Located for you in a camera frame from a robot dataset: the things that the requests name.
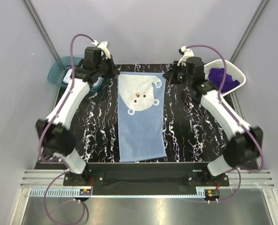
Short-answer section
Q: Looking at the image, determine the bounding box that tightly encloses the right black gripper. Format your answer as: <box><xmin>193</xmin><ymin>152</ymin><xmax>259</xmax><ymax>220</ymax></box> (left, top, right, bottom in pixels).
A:
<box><xmin>163</xmin><ymin>61</ymin><xmax>193</xmax><ymax>87</ymax></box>

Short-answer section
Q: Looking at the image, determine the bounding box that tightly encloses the light blue towel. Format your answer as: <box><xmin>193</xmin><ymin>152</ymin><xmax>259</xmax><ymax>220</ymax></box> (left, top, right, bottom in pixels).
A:
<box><xmin>117</xmin><ymin>72</ymin><xmax>166</xmax><ymax>162</ymax></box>

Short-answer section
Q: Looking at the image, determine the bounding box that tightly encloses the white towel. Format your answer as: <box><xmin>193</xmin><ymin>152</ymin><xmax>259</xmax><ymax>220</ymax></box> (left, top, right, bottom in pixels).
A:
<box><xmin>62</xmin><ymin>69</ymin><xmax>72</xmax><ymax>84</ymax></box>

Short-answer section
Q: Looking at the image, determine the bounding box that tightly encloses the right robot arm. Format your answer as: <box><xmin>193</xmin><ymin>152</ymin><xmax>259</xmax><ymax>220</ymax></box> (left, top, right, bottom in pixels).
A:
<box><xmin>163</xmin><ymin>56</ymin><xmax>263</xmax><ymax>186</ymax></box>

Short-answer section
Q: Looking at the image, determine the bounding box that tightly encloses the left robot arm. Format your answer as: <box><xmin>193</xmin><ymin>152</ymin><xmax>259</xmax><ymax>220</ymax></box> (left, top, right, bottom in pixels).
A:
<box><xmin>36</xmin><ymin>41</ymin><xmax>119</xmax><ymax>186</ymax></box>

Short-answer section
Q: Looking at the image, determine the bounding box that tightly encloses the purple towel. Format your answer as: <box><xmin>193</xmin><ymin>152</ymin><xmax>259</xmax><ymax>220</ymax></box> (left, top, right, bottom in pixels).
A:
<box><xmin>208</xmin><ymin>68</ymin><xmax>240</xmax><ymax>93</ymax></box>

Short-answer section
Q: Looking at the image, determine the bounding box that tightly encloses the teal plastic basin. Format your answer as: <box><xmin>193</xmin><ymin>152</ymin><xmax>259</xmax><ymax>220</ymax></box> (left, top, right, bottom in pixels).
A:
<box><xmin>47</xmin><ymin>57</ymin><xmax>104</xmax><ymax>93</ymax></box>

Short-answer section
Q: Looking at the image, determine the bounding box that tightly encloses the white plastic basket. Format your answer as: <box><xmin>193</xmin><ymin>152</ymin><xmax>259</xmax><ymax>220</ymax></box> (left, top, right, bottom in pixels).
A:
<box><xmin>204</xmin><ymin>59</ymin><xmax>246</xmax><ymax>97</ymax></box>

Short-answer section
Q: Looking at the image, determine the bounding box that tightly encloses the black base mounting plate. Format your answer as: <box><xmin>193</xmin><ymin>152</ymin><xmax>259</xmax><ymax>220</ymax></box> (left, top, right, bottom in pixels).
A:
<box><xmin>58</xmin><ymin>162</ymin><xmax>231</xmax><ymax>193</ymax></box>

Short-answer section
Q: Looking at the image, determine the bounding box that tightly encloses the left small circuit board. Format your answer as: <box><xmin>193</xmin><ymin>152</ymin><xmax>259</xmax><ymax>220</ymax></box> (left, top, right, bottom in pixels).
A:
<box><xmin>79</xmin><ymin>188</ymin><xmax>92</xmax><ymax>196</ymax></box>

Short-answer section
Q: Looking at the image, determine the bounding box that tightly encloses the small circuit board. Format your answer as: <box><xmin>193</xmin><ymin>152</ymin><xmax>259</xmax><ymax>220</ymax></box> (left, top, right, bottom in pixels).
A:
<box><xmin>79</xmin><ymin>188</ymin><xmax>92</xmax><ymax>196</ymax></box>
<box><xmin>205</xmin><ymin>189</ymin><xmax>220</xmax><ymax>199</ymax></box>

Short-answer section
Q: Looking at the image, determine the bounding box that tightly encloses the right small circuit board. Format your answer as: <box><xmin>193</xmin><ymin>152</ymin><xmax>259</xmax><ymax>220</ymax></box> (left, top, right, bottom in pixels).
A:
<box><xmin>205</xmin><ymin>189</ymin><xmax>220</xmax><ymax>199</ymax></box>

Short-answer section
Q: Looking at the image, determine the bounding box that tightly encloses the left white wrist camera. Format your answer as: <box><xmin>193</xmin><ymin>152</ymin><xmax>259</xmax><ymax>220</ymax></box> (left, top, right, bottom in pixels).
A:
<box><xmin>92</xmin><ymin>40</ymin><xmax>111</xmax><ymax>60</ymax></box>

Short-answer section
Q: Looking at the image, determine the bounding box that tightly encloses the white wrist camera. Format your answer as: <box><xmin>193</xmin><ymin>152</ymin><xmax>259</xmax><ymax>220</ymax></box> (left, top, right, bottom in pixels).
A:
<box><xmin>92</xmin><ymin>40</ymin><xmax>111</xmax><ymax>60</ymax></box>
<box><xmin>177</xmin><ymin>46</ymin><xmax>194</xmax><ymax>66</ymax></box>

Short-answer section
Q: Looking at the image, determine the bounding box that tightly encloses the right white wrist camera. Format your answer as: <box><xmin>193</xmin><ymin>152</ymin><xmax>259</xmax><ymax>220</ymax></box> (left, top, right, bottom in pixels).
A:
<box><xmin>177</xmin><ymin>46</ymin><xmax>194</xmax><ymax>66</ymax></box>

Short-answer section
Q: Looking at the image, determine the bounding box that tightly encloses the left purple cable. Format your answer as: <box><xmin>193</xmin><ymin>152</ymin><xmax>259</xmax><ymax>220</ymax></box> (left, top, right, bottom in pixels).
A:
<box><xmin>38</xmin><ymin>34</ymin><xmax>97</xmax><ymax>225</ymax></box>

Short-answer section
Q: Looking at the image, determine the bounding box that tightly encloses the left aluminium frame post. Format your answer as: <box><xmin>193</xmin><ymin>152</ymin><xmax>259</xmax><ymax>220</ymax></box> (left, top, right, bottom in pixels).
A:
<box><xmin>22</xmin><ymin>0</ymin><xmax>60</xmax><ymax>61</ymax></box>

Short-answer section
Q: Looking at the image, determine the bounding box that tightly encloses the aluminium frame post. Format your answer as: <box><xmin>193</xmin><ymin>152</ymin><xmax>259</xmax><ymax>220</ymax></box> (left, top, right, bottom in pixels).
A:
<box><xmin>230</xmin><ymin>0</ymin><xmax>270</xmax><ymax>63</ymax></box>
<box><xmin>22</xmin><ymin>0</ymin><xmax>60</xmax><ymax>61</ymax></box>

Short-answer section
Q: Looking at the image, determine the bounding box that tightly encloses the right aluminium frame post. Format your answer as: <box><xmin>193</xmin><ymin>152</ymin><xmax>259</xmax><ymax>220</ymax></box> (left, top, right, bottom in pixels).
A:
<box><xmin>230</xmin><ymin>0</ymin><xmax>270</xmax><ymax>63</ymax></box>

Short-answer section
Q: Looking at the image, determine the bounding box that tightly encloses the white slotted cable duct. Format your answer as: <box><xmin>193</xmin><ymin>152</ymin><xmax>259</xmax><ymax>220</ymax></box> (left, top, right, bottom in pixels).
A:
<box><xmin>30</xmin><ymin>187</ymin><xmax>206</xmax><ymax>198</ymax></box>

